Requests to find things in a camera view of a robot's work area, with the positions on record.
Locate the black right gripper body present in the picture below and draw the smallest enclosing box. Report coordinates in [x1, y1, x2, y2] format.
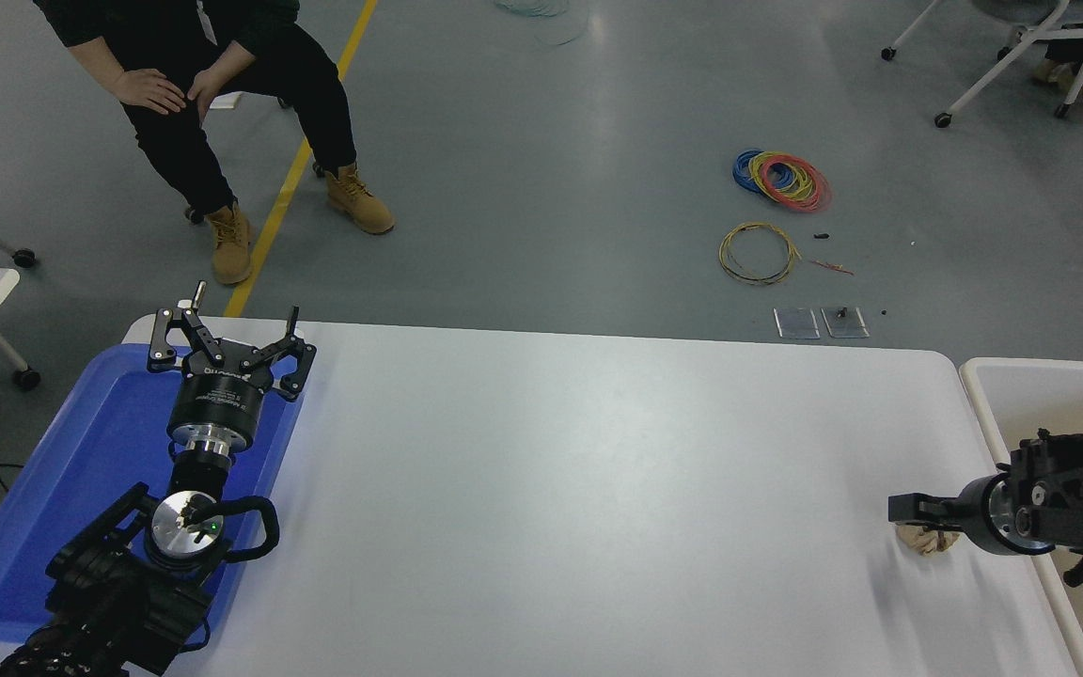
[957, 475, 998, 554]

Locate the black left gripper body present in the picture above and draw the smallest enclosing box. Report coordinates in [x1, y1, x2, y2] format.
[168, 350, 279, 441]

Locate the tan paper ball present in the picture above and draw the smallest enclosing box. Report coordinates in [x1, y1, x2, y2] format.
[896, 523, 962, 557]

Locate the person's left hand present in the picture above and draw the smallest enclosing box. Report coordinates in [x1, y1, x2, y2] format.
[186, 68, 223, 128]

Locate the person's right hand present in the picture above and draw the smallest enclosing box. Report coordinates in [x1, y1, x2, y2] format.
[112, 68, 188, 116]

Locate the large pale bin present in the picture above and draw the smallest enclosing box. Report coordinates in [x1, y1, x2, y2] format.
[960, 357, 1083, 677]

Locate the blue plastic tray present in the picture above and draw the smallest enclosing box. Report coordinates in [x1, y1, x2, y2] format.
[0, 342, 307, 645]

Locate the clear plastic plate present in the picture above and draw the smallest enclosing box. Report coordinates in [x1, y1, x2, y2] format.
[774, 307, 821, 340]
[821, 307, 870, 339]

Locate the seated person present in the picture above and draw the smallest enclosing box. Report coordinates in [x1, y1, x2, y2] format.
[32, 0, 396, 286]

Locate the stack of clear discs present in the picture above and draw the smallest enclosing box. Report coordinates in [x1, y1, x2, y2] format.
[493, 0, 589, 46]

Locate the white rolling chair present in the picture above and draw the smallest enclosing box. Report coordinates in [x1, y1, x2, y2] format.
[880, 0, 1083, 130]

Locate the yellow and black wire coil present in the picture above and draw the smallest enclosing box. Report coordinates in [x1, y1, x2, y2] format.
[718, 222, 801, 287]

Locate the red and yellow wire coil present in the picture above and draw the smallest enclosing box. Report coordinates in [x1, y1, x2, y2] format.
[750, 150, 832, 213]

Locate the blue wire coil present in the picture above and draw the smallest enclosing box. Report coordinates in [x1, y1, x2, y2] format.
[732, 149, 792, 196]

